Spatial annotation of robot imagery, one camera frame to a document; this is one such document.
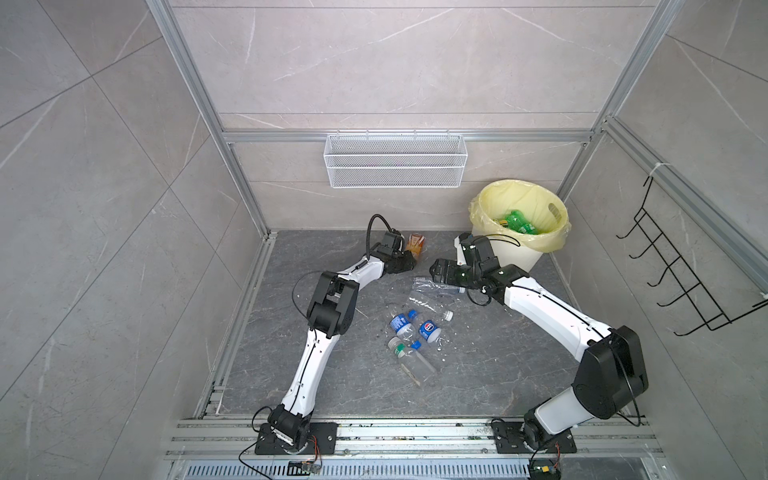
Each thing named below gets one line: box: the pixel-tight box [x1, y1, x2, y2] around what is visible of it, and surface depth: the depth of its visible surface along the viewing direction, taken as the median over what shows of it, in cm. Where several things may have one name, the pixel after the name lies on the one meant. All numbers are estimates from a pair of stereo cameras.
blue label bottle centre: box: [390, 313, 422, 349], surface depth 90 cm
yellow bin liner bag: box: [468, 179, 571, 254], surface depth 96 cm
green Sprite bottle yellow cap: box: [500, 210, 539, 235], surface depth 100 cm
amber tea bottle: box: [407, 232, 426, 258], surface depth 112 cm
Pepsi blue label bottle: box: [418, 320, 448, 347], surface depth 90 cm
